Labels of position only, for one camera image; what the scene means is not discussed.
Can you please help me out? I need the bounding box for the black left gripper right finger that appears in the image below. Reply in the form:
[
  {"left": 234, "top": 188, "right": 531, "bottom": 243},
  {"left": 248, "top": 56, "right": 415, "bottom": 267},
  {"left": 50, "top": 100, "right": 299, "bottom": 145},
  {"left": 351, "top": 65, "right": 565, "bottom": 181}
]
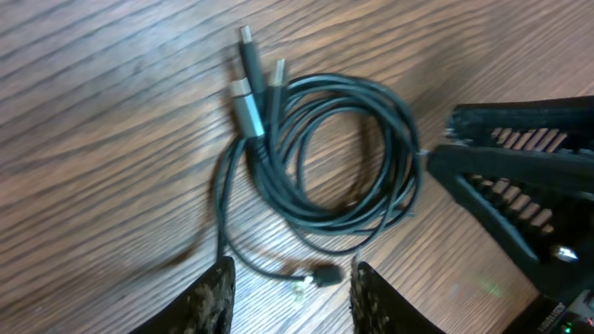
[{"left": 350, "top": 261, "right": 445, "bottom": 334}]

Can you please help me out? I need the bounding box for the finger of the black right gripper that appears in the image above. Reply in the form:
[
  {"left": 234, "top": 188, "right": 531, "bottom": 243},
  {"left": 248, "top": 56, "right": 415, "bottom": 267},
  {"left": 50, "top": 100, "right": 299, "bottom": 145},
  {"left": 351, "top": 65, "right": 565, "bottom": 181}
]
[
  {"left": 445, "top": 96, "right": 593, "bottom": 153},
  {"left": 427, "top": 145, "right": 593, "bottom": 297}
]

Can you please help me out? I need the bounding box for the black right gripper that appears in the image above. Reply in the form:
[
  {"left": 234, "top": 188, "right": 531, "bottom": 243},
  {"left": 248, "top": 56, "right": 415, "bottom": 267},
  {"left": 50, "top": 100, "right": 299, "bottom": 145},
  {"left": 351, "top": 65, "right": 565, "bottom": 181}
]
[{"left": 503, "top": 289, "right": 593, "bottom": 334}]

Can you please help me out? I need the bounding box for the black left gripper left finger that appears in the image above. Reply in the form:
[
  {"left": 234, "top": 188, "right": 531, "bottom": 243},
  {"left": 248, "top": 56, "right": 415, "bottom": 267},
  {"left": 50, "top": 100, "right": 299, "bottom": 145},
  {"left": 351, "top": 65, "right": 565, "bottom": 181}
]
[{"left": 131, "top": 256, "right": 236, "bottom": 334}]

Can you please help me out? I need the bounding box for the black USB cable silver plug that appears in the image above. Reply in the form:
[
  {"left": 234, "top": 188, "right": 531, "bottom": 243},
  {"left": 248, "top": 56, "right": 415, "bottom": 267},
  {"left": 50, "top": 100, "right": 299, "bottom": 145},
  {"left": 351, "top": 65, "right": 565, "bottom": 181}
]
[{"left": 213, "top": 76, "right": 419, "bottom": 261}]

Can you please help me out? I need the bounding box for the thin black USB cable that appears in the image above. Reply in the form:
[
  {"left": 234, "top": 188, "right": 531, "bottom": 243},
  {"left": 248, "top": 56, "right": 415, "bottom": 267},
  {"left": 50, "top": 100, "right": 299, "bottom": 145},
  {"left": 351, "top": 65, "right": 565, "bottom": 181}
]
[{"left": 222, "top": 58, "right": 423, "bottom": 298}]

